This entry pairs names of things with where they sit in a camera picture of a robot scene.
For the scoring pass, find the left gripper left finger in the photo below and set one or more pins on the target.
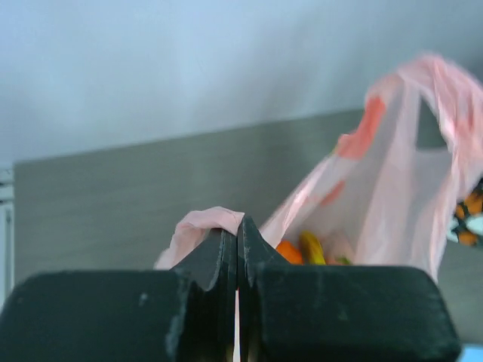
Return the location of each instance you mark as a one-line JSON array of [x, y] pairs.
[[186, 313]]

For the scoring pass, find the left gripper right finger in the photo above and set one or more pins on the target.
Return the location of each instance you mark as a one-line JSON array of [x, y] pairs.
[[337, 313]]

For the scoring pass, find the red orange persimmon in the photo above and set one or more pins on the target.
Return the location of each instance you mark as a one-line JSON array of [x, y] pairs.
[[290, 252]]

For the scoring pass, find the yellow banana bunch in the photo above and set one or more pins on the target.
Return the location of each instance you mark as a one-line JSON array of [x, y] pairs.
[[311, 249]]

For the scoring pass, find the pink plastic bag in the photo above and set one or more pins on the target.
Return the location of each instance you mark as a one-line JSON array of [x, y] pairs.
[[387, 192]]

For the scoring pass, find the yellow green mango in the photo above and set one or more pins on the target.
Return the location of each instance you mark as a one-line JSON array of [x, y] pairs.
[[338, 260]]

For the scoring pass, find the patterned camouflage cloth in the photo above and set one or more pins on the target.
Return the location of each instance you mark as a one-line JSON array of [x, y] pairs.
[[466, 225]]

